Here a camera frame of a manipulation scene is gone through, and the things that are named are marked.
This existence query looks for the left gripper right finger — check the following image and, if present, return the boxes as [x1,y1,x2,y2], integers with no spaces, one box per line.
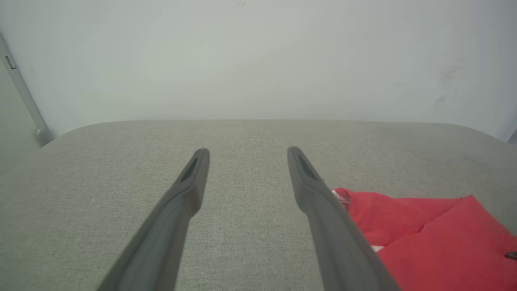
[287,146,401,291]

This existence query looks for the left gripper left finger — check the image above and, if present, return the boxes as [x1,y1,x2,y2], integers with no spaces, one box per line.
[97,148,210,291]

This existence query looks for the red and white shirt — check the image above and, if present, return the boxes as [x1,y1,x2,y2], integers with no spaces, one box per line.
[331,187,517,291]

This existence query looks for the grey metal rail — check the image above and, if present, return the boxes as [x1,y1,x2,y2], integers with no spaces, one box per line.
[0,34,55,147]

